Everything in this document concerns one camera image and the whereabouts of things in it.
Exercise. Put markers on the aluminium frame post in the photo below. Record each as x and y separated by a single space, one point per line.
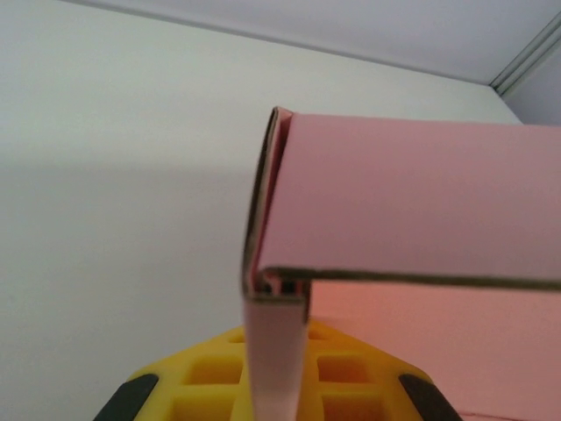
526 52

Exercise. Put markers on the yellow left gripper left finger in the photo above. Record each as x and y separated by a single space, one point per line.
197 386

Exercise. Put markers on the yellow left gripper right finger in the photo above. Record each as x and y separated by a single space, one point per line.
350 377

